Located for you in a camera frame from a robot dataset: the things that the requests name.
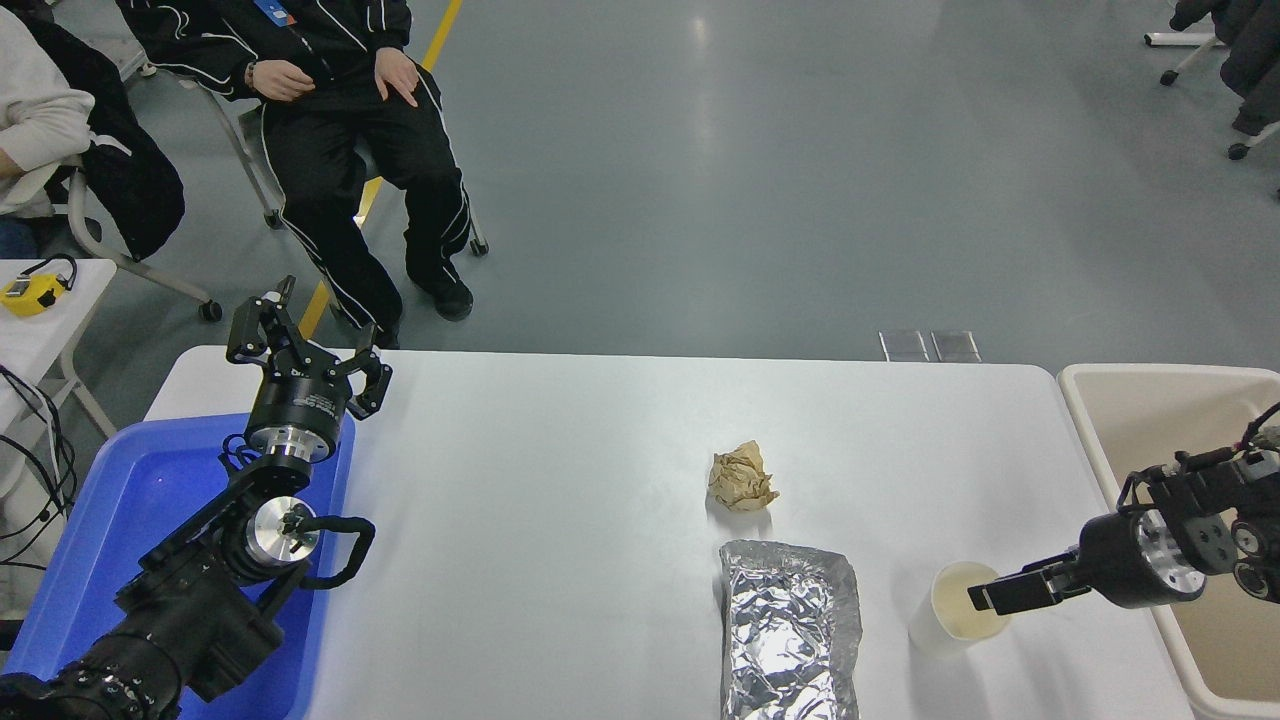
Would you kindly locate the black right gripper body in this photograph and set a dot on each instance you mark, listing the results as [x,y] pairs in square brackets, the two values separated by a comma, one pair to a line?
[1118,560]

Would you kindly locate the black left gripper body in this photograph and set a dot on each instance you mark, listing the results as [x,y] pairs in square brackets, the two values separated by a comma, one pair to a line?
[300,402]

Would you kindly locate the white paper cup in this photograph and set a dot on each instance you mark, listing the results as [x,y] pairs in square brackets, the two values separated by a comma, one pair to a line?
[935,620]

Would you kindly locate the pale beige dustbin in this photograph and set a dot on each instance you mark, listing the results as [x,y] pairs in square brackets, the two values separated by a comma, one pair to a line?
[1120,430]

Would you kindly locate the person's right hand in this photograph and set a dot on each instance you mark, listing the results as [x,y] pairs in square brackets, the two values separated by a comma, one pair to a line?
[282,80]

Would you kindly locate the person's left hand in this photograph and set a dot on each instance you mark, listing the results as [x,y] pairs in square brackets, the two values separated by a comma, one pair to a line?
[398,72]

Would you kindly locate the person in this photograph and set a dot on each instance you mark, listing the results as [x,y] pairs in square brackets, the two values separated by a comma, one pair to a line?
[330,170]
[1255,60]
[30,110]

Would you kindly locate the blue plastic tray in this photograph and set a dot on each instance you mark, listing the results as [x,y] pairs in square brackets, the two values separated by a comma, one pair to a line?
[130,500]

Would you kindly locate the black jacket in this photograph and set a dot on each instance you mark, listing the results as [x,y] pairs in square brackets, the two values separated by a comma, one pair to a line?
[130,180]

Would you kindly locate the white side table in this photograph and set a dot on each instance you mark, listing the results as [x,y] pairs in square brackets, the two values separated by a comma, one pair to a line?
[50,335]

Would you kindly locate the silver foil tray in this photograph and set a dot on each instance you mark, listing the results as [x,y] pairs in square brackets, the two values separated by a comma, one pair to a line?
[790,630]

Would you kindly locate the metal floor plate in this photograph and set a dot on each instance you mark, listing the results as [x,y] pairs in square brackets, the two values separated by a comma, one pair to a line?
[957,346]
[904,346]

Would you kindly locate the yellow handheld device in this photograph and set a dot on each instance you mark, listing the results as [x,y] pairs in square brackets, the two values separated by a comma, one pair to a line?
[28,295]

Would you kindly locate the crumpled tan paper ball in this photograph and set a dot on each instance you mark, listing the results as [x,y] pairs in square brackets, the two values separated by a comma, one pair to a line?
[742,480]

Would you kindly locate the chair leg with castor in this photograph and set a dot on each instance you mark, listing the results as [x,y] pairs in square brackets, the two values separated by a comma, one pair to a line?
[1250,145]

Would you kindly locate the white chair base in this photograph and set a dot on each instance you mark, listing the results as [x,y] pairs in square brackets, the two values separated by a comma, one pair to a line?
[1185,50]

